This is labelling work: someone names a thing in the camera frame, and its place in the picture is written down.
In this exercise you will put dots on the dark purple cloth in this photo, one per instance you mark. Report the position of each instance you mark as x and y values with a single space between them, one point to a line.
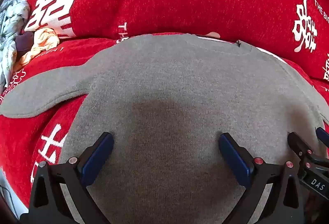
25 41

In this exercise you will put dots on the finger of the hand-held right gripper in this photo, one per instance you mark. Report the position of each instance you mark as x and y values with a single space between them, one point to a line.
323 135
297 143

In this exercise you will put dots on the grey knit sweater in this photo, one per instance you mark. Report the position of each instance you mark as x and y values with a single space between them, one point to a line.
174 90

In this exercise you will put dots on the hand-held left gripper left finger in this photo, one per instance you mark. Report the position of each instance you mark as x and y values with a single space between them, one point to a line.
99 155

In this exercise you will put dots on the pale floral cloth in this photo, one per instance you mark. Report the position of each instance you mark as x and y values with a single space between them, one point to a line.
12 23

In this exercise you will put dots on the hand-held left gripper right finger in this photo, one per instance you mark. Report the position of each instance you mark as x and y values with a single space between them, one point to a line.
232 155

